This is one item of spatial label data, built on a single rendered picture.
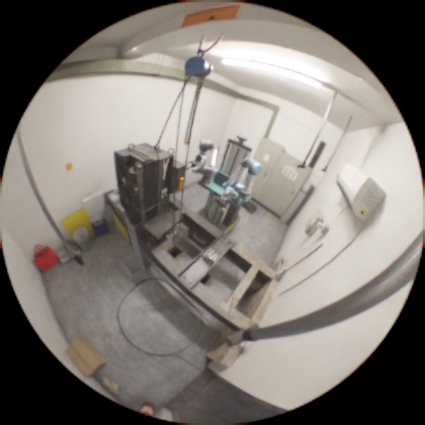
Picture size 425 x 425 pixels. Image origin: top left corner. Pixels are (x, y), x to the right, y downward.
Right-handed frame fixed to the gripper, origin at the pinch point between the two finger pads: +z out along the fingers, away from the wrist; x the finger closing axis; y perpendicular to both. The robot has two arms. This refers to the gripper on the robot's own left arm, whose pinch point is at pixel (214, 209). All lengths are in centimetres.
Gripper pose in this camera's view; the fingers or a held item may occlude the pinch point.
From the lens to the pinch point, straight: 167.7
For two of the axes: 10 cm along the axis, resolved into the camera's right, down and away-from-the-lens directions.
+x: 6.7, 6.8, -2.9
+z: -5.7, 7.3, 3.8
